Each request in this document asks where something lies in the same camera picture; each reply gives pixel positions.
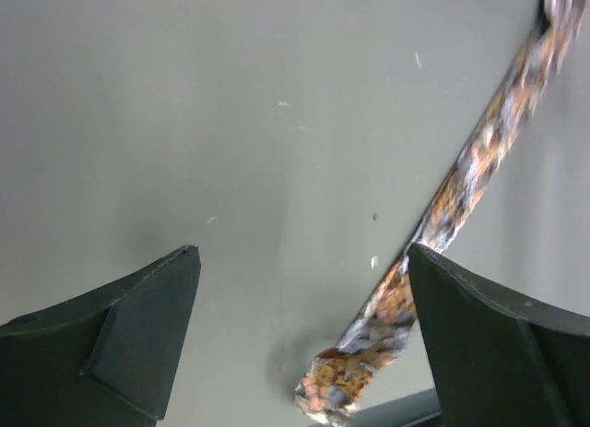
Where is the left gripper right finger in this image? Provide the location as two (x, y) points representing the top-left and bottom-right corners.
(408, 243), (589, 426)

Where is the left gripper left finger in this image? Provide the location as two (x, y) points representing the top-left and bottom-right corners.
(1, 245), (201, 426)

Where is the brown floral tie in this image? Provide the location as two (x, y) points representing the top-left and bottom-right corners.
(293, 0), (587, 426)

